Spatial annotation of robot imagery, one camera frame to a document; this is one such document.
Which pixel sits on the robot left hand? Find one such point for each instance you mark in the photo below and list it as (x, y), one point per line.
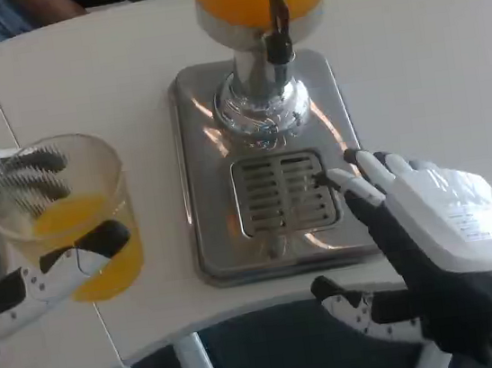
(8, 310)

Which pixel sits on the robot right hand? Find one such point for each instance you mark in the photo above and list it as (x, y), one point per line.
(441, 222)

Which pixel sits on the clear ribbed glass cup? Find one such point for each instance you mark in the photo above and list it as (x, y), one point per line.
(91, 181)

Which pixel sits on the orange juice drink dispenser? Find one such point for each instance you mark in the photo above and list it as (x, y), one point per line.
(282, 252)

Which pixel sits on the steel drip tray grid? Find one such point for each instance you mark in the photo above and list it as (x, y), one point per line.
(275, 198)

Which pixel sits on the black dispenser tap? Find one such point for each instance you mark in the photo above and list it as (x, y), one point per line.
(279, 48)

